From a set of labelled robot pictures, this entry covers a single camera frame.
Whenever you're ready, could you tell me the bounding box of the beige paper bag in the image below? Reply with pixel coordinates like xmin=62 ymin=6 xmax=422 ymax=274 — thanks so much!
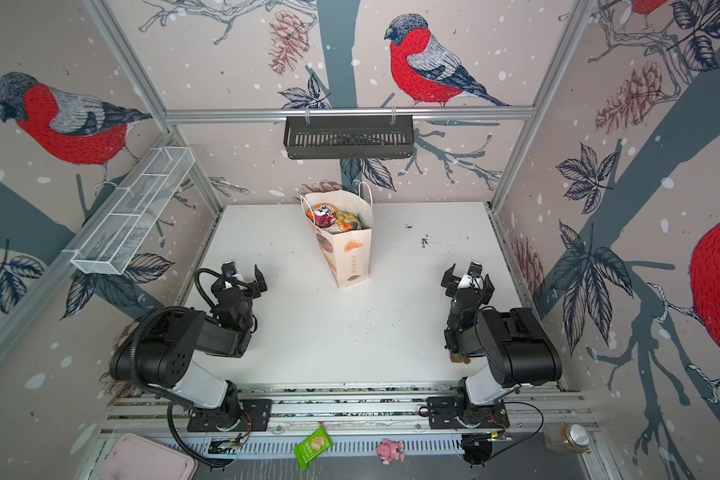
xmin=299 ymin=182 xmax=374 ymax=288

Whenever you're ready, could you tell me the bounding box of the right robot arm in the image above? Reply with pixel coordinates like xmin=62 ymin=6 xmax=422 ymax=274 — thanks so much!
xmin=438 ymin=262 xmax=562 ymax=428

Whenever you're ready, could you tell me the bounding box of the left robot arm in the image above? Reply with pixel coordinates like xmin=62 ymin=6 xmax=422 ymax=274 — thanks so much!
xmin=109 ymin=261 xmax=268 ymax=431

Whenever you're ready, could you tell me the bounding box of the brown white plush toy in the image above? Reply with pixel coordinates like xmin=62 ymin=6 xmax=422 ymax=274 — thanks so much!
xmin=449 ymin=353 xmax=471 ymax=364

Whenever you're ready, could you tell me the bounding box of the black hanging metal shelf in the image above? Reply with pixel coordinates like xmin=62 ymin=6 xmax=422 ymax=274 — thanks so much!
xmin=283 ymin=115 xmax=415 ymax=160

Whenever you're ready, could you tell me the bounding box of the glass jar with lid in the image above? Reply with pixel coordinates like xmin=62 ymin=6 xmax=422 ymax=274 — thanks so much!
xmin=543 ymin=423 xmax=591 ymax=454

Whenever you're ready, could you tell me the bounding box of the green snack packet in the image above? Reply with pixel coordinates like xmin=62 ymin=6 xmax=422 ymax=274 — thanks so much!
xmin=293 ymin=424 xmax=334 ymax=471

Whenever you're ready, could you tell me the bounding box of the pink pig toy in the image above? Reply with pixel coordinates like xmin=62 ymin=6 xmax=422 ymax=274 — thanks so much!
xmin=376 ymin=439 xmax=405 ymax=465

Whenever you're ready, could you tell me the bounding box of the pink tray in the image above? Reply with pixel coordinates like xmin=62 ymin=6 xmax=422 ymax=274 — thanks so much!
xmin=95 ymin=433 xmax=198 ymax=480

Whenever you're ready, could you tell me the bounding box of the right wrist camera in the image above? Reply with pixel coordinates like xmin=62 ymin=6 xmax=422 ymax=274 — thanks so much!
xmin=465 ymin=262 xmax=484 ymax=290

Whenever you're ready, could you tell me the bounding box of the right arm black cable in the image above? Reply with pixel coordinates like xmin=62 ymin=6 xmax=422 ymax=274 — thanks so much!
xmin=473 ymin=400 xmax=545 ymax=466

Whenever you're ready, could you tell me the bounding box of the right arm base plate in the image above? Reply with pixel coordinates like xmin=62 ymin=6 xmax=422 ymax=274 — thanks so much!
xmin=420 ymin=396 xmax=510 ymax=430

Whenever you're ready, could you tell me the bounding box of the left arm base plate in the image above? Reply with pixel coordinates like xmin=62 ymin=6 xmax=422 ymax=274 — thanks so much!
xmin=187 ymin=399 xmax=273 ymax=433

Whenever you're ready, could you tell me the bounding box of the white wire mesh basket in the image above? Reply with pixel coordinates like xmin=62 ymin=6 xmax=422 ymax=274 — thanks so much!
xmin=71 ymin=146 xmax=195 ymax=275

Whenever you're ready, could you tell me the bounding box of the aluminium rail frame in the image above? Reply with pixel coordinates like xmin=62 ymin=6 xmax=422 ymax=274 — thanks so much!
xmin=98 ymin=381 xmax=601 ymax=463

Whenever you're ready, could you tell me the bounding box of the aluminium horizontal frame bar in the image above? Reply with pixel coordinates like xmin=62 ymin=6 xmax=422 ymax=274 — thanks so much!
xmin=163 ymin=106 xmax=536 ymax=125

